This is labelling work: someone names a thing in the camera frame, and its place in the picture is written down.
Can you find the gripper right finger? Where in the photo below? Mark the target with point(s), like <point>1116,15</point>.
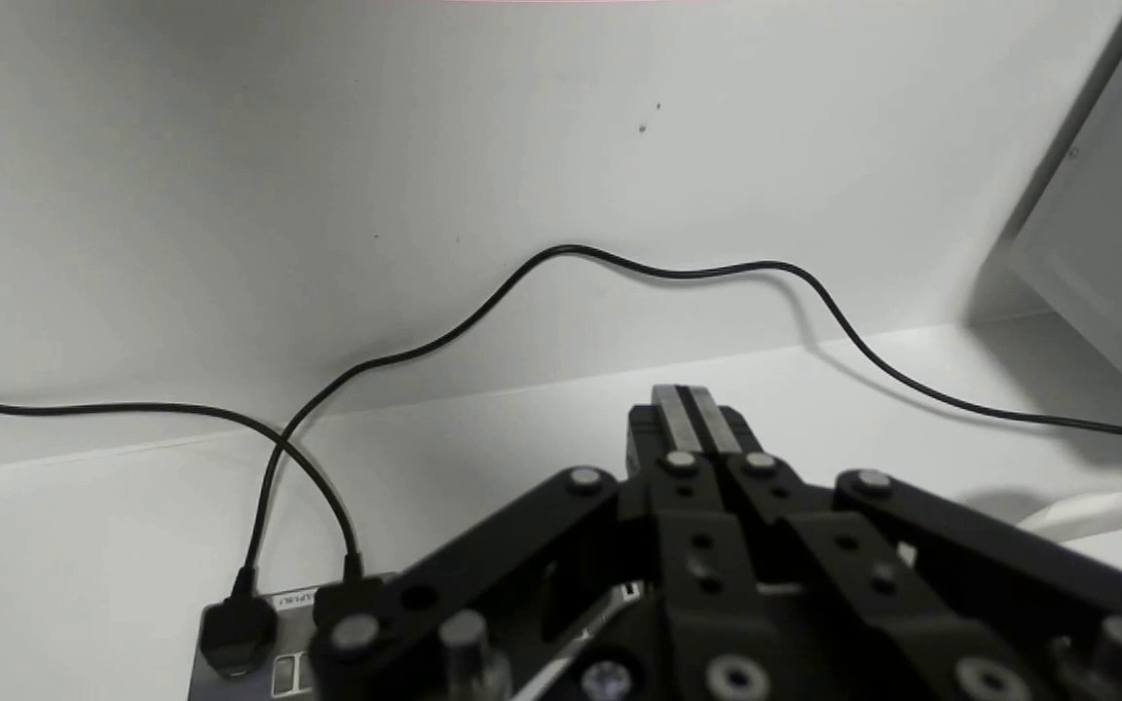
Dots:
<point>970,545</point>

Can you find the white plastic adapter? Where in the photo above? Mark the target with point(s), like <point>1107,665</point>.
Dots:
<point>1092,511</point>

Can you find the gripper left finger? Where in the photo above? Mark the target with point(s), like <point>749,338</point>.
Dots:
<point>493,560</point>

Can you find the grey power strip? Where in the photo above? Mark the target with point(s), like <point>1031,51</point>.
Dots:
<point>293,672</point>

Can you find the white panel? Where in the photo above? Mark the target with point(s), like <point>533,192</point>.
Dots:
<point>1121,224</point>

